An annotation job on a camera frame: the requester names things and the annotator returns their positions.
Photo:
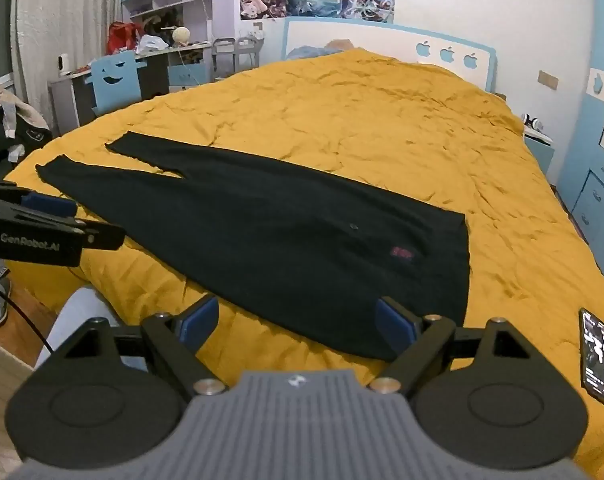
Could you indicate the red bag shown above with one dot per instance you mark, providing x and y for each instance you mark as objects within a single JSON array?
[{"x": 123, "y": 37}]

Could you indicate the black smartphone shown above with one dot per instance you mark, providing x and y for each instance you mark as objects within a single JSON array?
[{"x": 595, "y": 355}]

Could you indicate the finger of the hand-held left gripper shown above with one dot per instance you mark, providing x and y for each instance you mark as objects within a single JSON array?
[
  {"x": 104, "y": 236},
  {"x": 49, "y": 204}
]

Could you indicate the blue wardrobe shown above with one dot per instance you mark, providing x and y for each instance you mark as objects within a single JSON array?
[{"x": 589, "y": 180}]

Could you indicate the grey desk with blue drawers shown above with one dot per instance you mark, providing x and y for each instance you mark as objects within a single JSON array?
[{"x": 72, "y": 102}]

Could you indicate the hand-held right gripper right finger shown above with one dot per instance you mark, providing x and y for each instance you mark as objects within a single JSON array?
[{"x": 395, "y": 324}]

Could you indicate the brown wall plate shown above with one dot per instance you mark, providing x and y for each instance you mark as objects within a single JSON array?
[{"x": 548, "y": 80}]

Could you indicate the small white camera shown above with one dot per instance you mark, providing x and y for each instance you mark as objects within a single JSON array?
[{"x": 63, "y": 63}]

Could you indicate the yellow bed blanket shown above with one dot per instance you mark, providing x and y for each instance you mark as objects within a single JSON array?
[{"x": 381, "y": 125}]

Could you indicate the blue nightstand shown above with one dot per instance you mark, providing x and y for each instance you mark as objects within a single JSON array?
[{"x": 539, "y": 152}]

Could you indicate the black and white headphones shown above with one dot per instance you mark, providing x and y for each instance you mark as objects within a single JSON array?
[{"x": 533, "y": 122}]

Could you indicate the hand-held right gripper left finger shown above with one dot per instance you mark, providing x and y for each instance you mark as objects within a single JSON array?
[{"x": 202, "y": 321}]

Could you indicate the white curtain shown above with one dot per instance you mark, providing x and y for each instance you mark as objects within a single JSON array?
[{"x": 67, "y": 25}]

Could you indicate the wall poster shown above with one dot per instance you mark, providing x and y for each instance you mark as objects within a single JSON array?
[
  {"x": 366, "y": 4},
  {"x": 312, "y": 0},
  {"x": 262, "y": 4}
]

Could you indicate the black pants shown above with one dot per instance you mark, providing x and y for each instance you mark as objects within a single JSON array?
[{"x": 257, "y": 230}]

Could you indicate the blue pillow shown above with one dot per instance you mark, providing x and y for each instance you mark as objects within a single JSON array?
[{"x": 312, "y": 52}]

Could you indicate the blue smiley-face chair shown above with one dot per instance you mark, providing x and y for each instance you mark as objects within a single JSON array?
[{"x": 117, "y": 85}]

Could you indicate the grey chair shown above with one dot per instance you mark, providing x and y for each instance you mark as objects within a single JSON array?
[
  {"x": 223, "y": 57},
  {"x": 249, "y": 52}
]

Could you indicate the cream yarn ball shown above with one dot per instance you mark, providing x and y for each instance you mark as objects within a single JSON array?
[{"x": 182, "y": 35}]

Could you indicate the white blue-trimmed headboard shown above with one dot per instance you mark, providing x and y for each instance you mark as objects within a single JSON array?
[{"x": 371, "y": 35}]

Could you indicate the pile of clothes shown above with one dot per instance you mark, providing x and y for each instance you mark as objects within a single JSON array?
[{"x": 12, "y": 120}]

